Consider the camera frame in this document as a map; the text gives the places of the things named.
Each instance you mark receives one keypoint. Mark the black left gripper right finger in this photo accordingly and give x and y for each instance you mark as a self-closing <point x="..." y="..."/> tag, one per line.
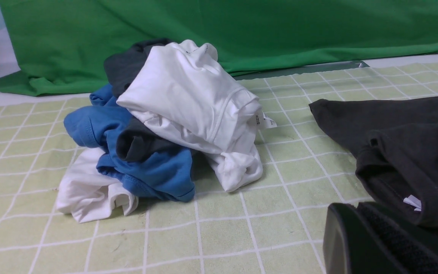
<point x="408" y="246"/>

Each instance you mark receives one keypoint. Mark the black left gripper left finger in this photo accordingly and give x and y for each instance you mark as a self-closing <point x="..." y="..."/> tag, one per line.
<point x="349" y="245"/>

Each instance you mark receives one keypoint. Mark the dark gray long-sleeve shirt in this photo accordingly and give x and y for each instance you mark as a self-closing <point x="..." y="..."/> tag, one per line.
<point x="395" y="144"/>

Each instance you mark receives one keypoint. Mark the white crumpled shirt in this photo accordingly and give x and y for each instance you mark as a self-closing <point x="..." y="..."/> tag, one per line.
<point x="183" y="95"/>

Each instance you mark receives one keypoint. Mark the gray metal base bar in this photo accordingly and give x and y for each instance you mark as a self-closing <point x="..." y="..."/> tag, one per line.
<point x="333" y="66"/>

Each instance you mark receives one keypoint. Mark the blue crumpled garment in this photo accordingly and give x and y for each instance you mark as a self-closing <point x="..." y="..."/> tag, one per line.
<point x="146" y="165"/>

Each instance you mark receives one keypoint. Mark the dark gray crumpled garment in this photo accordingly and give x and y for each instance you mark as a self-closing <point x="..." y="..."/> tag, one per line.
<point x="127" y="64"/>

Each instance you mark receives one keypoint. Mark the green backdrop cloth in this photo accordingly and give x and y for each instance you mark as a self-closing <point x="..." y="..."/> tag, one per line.
<point x="60" y="45"/>

